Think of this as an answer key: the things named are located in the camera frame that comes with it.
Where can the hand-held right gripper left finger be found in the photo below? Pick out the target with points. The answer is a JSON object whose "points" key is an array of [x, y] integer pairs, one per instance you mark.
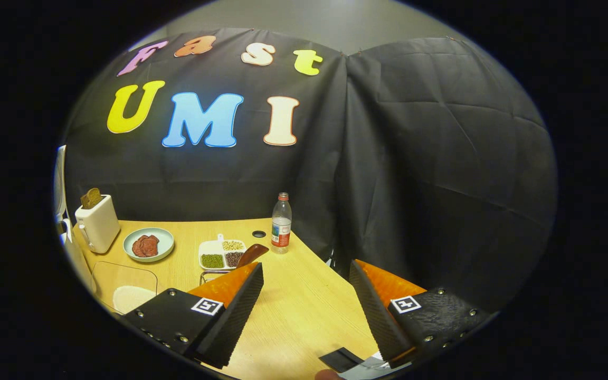
{"points": [[233, 316]]}

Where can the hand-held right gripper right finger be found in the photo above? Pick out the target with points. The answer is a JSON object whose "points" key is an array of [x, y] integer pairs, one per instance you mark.
{"points": [[375, 316]]}

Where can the brown wooden spoon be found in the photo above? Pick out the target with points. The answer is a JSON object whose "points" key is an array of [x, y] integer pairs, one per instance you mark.
{"points": [[253, 253]]}

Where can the white rice cooker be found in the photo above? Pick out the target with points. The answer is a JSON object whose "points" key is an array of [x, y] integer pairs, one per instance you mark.
{"points": [[74, 258]]}

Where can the white divided bean dish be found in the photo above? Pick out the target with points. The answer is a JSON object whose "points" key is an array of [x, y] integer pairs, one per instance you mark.
{"points": [[219, 253]]}

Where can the black table grommet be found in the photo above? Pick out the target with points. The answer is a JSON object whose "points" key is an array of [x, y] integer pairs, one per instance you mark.
{"points": [[258, 234]]}

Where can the clear plastic water bottle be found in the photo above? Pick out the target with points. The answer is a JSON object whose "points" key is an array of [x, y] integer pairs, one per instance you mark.
{"points": [[281, 227]]}

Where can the pale green plate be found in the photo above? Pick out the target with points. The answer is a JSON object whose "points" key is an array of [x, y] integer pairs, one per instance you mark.
{"points": [[164, 240]]}

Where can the red meat slice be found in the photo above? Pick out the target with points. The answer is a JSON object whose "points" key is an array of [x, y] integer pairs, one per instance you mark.
{"points": [[152, 245], [138, 248]]}

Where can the clear glass container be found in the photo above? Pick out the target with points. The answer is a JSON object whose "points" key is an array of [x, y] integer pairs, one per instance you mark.
{"points": [[119, 274]]}

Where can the white toaster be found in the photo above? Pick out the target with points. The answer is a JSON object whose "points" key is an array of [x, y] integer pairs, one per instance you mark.
{"points": [[99, 224]]}

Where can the black backdrop cloth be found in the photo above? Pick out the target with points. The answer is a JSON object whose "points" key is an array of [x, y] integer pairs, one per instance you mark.
{"points": [[441, 158]]}

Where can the brown bread slice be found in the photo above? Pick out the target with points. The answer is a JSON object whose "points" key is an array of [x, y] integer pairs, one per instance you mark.
{"points": [[92, 198]]}

